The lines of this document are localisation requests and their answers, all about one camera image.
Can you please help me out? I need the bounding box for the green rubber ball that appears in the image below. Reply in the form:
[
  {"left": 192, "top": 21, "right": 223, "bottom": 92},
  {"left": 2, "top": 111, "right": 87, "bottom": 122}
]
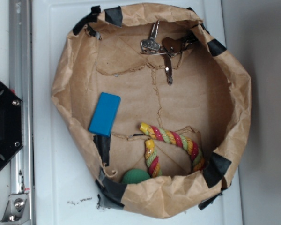
[{"left": 121, "top": 169, "right": 150, "bottom": 184}]

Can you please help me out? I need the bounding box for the blue rectangular block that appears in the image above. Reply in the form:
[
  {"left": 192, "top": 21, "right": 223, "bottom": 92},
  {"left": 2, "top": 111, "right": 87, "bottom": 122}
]
[{"left": 89, "top": 92, "right": 121, "bottom": 137}]

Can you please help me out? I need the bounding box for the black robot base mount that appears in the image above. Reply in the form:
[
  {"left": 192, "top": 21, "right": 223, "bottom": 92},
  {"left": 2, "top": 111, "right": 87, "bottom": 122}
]
[{"left": 0, "top": 81, "right": 23, "bottom": 171}]

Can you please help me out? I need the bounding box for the metal corner bracket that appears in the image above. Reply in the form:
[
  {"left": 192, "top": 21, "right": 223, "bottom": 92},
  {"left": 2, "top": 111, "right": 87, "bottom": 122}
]
[{"left": 0, "top": 194, "right": 30, "bottom": 225}]

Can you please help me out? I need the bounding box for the aluminium rail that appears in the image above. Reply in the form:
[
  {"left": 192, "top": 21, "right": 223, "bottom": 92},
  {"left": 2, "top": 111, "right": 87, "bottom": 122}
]
[{"left": 9, "top": 0, "right": 35, "bottom": 225}]

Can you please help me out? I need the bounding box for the multicolour rope toy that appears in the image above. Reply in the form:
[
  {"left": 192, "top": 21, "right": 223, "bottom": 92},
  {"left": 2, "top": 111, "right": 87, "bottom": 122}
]
[{"left": 139, "top": 122, "right": 205, "bottom": 178}]

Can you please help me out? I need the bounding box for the brown paper bag bin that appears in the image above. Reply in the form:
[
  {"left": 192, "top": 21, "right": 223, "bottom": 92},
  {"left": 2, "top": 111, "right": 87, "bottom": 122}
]
[{"left": 52, "top": 3, "right": 251, "bottom": 218}]

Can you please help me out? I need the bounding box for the silver key bunch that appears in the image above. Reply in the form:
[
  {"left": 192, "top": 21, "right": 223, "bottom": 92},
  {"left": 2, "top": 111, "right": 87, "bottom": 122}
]
[{"left": 140, "top": 21, "right": 198, "bottom": 85}]

